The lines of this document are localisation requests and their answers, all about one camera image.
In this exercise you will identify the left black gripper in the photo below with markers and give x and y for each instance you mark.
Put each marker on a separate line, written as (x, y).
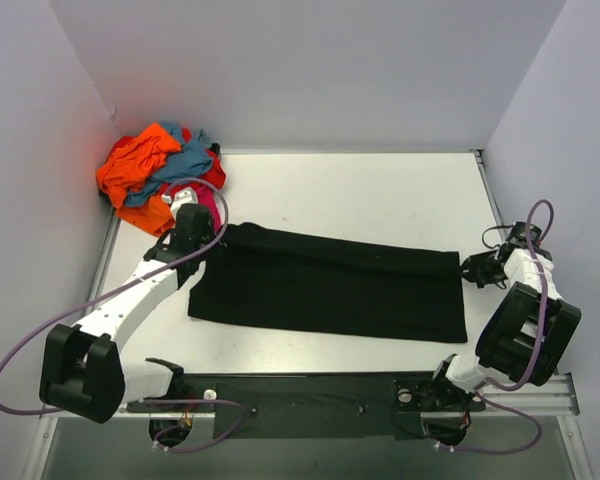
(200, 240)

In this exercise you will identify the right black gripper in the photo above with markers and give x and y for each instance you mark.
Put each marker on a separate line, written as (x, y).
(481, 267)

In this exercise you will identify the black t shirt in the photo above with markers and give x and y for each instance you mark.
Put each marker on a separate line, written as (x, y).
(267, 278)

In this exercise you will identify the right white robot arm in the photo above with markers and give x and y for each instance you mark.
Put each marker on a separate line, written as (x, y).
(527, 334)

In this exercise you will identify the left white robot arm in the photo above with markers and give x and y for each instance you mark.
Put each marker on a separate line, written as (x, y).
(82, 371)

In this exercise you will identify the pink t shirt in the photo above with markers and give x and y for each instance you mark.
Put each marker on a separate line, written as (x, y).
(205, 197)

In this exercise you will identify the red t shirt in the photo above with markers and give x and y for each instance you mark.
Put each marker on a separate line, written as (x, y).
(215, 175)

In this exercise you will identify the blue t shirt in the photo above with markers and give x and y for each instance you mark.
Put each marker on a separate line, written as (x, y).
(193, 161)

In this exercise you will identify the orange t shirt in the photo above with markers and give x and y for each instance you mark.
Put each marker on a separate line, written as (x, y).
(128, 168)

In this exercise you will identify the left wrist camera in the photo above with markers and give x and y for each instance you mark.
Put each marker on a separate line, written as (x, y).
(184, 196)

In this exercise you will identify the aluminium frame rail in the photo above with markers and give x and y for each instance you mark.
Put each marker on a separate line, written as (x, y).
(530, 400)

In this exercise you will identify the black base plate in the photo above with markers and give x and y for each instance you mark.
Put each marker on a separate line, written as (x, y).
(304, 422)

